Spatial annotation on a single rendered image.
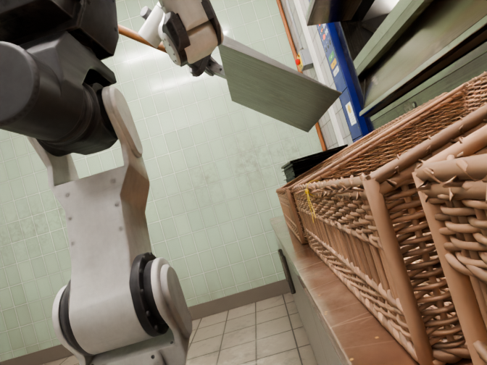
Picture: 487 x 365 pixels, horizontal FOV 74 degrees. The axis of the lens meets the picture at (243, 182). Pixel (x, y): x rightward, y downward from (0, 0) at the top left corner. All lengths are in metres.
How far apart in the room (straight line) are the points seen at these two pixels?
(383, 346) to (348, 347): 0.03
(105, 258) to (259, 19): 2.28
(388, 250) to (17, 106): 0.46
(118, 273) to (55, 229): 2.20
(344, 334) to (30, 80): 0.48
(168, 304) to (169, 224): 1.86
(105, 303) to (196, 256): 1.87
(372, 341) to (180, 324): 0.35
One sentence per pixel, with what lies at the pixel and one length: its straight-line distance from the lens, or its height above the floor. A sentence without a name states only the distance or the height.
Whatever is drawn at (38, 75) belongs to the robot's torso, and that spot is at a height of 0.97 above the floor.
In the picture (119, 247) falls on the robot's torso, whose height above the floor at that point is 0.72.
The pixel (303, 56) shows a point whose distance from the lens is 2.18.
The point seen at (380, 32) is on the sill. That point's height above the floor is 1.16.
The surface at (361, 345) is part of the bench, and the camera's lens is 0.36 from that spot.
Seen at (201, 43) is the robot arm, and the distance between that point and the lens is 0.82.
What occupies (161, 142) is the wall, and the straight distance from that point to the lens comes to 2.46.
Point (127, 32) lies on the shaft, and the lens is 1.33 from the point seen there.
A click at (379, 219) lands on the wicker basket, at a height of 0.70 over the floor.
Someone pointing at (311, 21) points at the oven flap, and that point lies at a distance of 1.60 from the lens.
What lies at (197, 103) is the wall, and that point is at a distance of 2.46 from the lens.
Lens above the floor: 0.75
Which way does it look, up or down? 2 degrees up
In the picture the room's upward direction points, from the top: 17 degrees counter-clockwise
